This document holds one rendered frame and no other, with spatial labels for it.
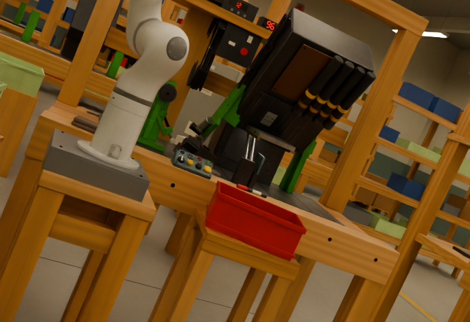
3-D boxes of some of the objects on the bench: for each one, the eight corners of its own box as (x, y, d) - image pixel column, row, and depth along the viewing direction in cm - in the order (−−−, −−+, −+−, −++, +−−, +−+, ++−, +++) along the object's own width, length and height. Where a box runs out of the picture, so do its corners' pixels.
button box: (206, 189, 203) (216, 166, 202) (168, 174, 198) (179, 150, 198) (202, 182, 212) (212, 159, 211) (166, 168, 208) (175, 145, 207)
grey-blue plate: (252, 190, 221) (266, 158, 220) (248, 188, 221) (262, 156, 220) (247, 183, 230) (260, 153, 229) (243, 182, 230) (256, 151, 229)
